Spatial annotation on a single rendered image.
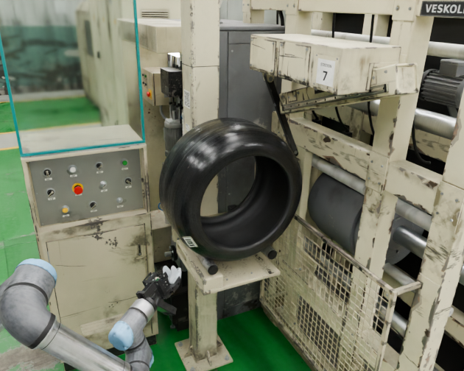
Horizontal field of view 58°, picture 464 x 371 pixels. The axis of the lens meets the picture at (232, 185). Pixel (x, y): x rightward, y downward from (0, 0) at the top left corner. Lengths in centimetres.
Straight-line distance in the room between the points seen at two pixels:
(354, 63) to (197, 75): 69
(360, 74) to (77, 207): 143
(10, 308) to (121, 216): 109
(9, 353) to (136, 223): 116
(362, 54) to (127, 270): 159
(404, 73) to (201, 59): 81
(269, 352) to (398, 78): 181
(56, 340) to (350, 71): 115
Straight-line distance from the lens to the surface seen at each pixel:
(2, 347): 298
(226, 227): 197
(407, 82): 144
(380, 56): 148
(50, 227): 219
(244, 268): 192
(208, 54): 182
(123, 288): 239
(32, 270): 129
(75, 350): 124
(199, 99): 183
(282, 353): 268
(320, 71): 145
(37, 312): 120
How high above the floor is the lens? 190
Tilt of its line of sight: 24 degrees down
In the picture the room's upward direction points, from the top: 1 degrees clockwise
